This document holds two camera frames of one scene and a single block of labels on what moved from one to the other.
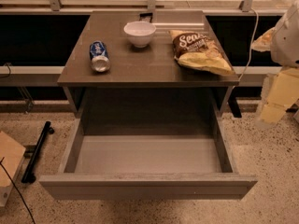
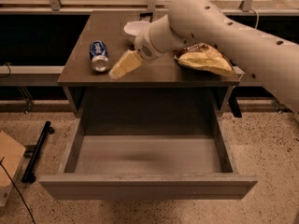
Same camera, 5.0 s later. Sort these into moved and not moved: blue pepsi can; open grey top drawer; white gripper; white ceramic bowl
Moved: white gripper
Not moved: white ceramic bowl; blue pepsi can; open grey top drawer
